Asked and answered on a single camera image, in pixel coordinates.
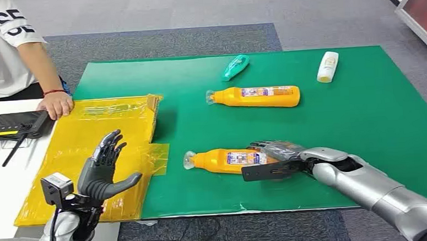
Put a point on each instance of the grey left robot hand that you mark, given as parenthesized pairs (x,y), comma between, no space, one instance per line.
(96,177)

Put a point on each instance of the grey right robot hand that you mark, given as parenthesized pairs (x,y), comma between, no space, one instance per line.
(280,149)

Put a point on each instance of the person's hand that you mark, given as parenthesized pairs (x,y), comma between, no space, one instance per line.
(56,104)

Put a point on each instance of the orange detergent bottle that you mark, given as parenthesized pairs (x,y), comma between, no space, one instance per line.
(212,161)
(256,100)

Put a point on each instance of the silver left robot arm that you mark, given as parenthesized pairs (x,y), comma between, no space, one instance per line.
(64,233)

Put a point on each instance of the person's forearm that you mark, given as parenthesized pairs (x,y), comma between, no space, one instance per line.
(42,66)

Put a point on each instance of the teal plastic bottle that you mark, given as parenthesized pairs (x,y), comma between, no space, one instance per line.
(234,68)

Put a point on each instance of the white plastic bottle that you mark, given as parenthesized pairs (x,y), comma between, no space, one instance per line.
(327,68)

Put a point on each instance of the yellow plastic film bag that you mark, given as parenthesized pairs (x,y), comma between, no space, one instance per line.
(90,140)

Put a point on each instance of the black remote controller with antennas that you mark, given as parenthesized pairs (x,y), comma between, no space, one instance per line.
(16,124)

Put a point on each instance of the green mat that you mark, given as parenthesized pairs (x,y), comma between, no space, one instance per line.
(345,127)

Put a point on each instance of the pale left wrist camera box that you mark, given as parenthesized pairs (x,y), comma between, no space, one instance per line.
(56,188)

